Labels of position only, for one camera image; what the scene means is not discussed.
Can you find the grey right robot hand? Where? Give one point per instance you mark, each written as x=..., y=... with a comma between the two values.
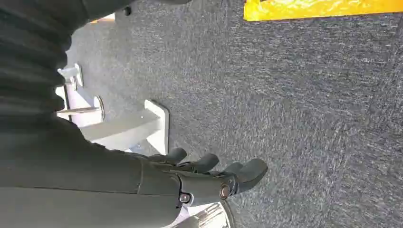
x=94, y=176

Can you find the white table leg with foot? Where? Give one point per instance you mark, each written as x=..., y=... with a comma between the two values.
x=132, y=129

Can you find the white round base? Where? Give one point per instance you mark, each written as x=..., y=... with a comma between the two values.
x=207, y=217

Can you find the ribbed grey right arm sleeve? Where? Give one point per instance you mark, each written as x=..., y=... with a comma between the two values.
x=28, y=63

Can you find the dark robot body shell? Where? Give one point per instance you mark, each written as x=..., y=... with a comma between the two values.
x=104, y=8

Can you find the yellow sheet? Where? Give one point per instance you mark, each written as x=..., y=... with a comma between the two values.
x=318, y=8

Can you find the white frame leg with disc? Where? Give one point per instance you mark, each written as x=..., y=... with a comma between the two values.
x=83, y=108

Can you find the white bracket foot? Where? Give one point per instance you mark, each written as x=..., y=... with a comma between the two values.
x=73, y=75

